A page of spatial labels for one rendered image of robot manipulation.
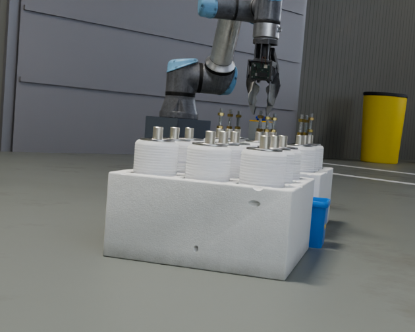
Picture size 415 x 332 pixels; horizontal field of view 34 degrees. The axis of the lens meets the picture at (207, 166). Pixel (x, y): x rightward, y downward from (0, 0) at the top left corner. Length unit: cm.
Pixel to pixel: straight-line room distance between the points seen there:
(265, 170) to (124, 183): 29
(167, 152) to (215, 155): 11
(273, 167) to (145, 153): 27
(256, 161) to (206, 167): 11
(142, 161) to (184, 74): 119
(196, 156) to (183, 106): 119
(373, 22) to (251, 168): 655
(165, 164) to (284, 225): 29
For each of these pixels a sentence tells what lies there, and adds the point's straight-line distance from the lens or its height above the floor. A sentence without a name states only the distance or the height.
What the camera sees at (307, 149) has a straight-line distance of 193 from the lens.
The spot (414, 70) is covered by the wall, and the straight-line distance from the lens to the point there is 876.
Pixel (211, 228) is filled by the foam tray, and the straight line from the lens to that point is 139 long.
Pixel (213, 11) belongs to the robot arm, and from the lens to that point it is 204.
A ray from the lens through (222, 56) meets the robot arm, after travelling 258.
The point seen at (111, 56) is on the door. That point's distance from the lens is 497.
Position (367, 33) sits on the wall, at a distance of 777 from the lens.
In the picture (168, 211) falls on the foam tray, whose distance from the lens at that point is 141.
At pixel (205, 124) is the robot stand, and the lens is 264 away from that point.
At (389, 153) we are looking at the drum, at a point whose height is 10.
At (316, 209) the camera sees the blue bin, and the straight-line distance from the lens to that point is 177.
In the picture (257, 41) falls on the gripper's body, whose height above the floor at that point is 53.
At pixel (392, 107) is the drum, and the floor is 56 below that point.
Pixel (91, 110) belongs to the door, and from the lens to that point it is 487.
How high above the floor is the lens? 31
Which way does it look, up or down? 4 degrees down
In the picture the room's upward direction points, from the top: 5 degrees clockwise
